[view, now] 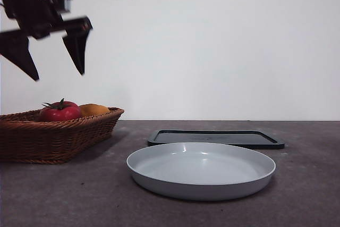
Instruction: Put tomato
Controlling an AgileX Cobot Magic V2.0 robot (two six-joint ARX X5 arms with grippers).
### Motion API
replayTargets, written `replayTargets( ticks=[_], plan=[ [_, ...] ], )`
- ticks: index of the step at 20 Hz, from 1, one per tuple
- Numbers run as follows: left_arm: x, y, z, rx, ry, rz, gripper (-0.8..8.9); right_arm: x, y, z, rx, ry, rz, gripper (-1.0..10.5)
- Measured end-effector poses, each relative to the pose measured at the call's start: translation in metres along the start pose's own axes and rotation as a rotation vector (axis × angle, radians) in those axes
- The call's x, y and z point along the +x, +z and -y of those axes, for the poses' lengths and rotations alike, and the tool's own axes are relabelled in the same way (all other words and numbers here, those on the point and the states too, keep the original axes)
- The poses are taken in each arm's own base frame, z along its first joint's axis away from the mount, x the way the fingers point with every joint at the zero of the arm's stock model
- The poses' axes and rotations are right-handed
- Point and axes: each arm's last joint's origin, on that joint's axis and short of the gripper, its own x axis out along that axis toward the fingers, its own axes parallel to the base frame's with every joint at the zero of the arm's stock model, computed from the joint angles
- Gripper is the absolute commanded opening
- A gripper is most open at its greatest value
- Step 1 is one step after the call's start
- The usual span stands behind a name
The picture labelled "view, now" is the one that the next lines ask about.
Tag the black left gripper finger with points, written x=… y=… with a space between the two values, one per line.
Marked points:
x=77 y=49
x=18 y=51

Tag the red tomato with green stem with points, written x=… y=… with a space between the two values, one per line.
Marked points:
x=59 y=113

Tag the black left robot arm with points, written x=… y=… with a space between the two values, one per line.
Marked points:
x=24 y=1

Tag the orange bread roll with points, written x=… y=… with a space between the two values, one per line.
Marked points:
x=94 y=110

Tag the brown wicker basket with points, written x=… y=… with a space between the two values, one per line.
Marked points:
x=53 y=139

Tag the grey round plate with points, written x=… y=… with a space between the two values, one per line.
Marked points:
x=200 y=168

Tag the black rectangular tray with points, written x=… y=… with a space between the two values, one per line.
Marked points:
x=239 y=138

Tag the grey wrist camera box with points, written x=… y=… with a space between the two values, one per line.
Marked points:
x=63 y=2

